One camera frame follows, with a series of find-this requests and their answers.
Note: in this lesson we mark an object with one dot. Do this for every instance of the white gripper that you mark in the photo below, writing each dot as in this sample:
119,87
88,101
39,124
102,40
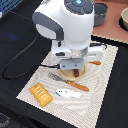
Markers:
75,59

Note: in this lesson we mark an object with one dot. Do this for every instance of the white toy fish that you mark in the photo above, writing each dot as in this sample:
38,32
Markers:
66,93

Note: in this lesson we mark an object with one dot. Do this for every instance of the yellow toy bread slice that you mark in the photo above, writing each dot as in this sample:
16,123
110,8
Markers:
41,94

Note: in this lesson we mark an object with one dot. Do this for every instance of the brown toy sausage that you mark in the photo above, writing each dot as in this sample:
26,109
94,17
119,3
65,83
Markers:
76,72

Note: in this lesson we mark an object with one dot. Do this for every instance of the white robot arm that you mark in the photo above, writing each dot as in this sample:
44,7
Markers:
69,24

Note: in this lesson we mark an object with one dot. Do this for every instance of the round wooden plate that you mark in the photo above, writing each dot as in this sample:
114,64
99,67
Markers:
69,74

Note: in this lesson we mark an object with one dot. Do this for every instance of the beige woven placemat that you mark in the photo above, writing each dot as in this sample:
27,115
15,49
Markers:
71,112

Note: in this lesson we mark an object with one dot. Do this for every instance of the pink toy stove board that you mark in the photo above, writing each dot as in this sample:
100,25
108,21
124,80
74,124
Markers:
111,29

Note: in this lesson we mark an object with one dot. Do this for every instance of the large grey pot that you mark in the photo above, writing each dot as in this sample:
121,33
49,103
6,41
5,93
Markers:
100,13

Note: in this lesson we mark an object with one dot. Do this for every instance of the beige bowl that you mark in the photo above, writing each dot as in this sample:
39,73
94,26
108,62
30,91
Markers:
124,16

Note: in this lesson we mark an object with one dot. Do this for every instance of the blue striped cloth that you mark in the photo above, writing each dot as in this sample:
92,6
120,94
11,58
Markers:
7,5

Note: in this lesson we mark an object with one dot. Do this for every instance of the wooden handled fork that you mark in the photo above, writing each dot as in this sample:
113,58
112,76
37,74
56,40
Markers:
76,85

